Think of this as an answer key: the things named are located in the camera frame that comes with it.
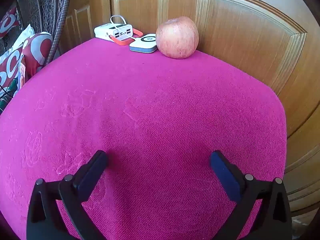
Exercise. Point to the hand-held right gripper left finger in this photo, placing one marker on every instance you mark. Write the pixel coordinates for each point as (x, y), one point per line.
(92, 177)

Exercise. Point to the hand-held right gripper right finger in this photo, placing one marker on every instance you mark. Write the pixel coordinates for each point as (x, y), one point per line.
(225, 175)

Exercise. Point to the pink tablecloth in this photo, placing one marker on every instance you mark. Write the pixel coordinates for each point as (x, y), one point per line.
(150, 117)

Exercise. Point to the green cloth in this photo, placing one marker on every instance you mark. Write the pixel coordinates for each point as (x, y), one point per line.
(4, 100)

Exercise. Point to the striped orange cushion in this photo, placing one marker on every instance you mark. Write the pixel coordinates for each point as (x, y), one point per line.
(23, 68)

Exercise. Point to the large red white cushion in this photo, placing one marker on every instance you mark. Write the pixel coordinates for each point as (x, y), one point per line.
(10, 70)

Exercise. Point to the round red white cushion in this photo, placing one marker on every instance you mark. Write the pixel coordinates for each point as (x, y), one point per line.
(37, 47)

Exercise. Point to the white and grey square device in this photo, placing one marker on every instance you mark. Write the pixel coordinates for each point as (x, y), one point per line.
(143, 43)

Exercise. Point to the red apple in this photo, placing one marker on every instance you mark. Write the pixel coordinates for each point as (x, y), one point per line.
(177, 37)

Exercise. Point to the white power bank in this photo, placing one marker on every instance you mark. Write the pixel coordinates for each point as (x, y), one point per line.
(110, 31)

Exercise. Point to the white pillow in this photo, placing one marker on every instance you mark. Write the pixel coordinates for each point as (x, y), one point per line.
(27, 33)

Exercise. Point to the wicker hanging chair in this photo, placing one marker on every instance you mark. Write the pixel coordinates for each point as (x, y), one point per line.
(50, 5)

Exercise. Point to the small red white cushion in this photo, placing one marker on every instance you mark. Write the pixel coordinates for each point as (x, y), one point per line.
(7, 21)

